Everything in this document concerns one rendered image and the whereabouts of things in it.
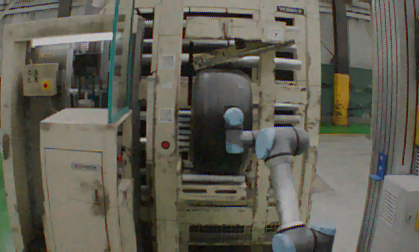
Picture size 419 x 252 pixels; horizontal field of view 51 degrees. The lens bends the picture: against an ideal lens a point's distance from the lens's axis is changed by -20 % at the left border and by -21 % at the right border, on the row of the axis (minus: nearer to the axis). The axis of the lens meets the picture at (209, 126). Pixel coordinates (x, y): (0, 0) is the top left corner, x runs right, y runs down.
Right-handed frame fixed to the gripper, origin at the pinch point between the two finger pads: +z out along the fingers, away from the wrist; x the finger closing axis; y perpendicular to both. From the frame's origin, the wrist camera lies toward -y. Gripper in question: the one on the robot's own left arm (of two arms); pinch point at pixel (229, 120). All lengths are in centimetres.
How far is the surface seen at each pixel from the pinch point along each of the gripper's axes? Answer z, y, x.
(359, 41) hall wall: 929, 200, -384
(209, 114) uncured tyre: 1.5, 2.8, 10.0
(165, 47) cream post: 17, 38, 34
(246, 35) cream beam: 42, 50, -11
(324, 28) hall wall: 919, 220, -281
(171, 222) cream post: 29, -59, 29
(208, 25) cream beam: 41, 55, 11
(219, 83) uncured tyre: 9.0, 18.5, 5.3
